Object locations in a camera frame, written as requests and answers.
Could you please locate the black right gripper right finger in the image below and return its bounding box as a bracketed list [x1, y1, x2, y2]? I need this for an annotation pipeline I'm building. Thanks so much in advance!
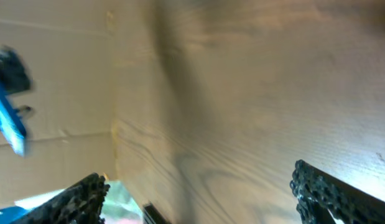
[289, 160, 385, 224]

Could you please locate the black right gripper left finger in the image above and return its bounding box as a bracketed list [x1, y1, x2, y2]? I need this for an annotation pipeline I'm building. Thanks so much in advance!
[12, 173, 110, 224]

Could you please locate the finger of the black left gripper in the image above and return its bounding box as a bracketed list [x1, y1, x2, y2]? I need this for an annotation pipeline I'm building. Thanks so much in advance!
[0, 46, 32, 95]

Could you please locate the blue Galaxy smartphone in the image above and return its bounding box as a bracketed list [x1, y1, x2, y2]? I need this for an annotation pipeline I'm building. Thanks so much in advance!
[0, 82, 27, 157]

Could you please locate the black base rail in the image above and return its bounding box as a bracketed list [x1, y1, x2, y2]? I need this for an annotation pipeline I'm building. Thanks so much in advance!
[142, 203, 171, 224]

